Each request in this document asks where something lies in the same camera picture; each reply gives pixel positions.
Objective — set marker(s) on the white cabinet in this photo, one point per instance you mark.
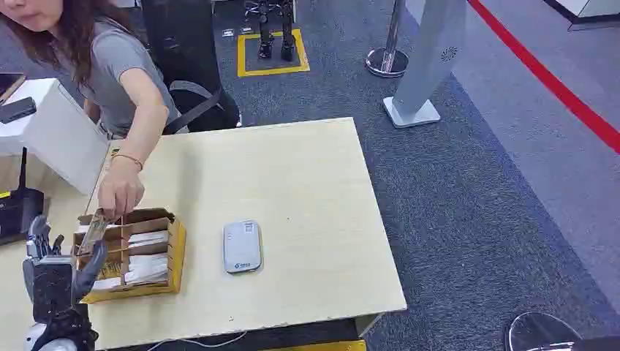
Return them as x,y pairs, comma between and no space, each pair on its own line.
63,135

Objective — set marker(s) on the tablet with brown edge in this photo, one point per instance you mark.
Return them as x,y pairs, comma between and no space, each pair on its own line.
9,82

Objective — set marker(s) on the gold printed card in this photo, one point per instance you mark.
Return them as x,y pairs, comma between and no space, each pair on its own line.
92,235
110,272

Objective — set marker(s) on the white platform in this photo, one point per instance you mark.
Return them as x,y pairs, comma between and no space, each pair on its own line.
586,7

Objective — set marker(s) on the white card reader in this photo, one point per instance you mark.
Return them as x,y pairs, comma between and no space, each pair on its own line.
242,247

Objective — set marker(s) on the person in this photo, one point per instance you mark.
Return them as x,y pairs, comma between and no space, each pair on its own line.
109,72

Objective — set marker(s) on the wooden card box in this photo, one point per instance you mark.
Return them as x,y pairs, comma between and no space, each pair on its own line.
177,261

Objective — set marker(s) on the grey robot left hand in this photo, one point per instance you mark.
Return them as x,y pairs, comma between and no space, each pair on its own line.
51,286

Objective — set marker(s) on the grey kiosk stand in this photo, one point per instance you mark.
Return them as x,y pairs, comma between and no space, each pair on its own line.
426,53

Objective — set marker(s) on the small black device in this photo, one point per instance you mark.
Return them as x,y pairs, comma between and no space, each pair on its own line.
17,110

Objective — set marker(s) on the chrome round base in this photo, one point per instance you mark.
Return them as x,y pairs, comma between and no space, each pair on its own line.
540,332

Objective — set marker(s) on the black robot leg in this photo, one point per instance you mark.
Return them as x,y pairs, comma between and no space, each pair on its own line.
265,34
287,38

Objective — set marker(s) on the person's left hand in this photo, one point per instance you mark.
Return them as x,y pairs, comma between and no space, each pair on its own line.
121,191

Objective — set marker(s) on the black router with antenna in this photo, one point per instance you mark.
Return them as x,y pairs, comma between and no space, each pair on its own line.
19,213

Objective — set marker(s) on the chrome stanchion post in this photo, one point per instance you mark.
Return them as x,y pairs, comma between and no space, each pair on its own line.
387,60

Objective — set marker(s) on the red floor tape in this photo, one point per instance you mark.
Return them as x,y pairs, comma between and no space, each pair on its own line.
547,80

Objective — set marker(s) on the small white floor label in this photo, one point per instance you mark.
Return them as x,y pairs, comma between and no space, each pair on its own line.
228,33
246,30

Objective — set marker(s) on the yellow floor strip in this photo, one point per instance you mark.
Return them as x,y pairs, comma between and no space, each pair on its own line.
319,346

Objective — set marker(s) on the white card stack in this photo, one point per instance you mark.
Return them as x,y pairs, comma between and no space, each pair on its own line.
147,238
114,227
106,284
147,269

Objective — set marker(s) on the pale desk leg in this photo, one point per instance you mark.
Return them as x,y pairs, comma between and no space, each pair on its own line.
367,324

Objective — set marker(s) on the black chair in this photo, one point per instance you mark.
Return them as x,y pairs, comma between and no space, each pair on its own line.
184,43

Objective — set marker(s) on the yellow floor tape square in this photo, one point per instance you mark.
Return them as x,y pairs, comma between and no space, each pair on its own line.
241,58

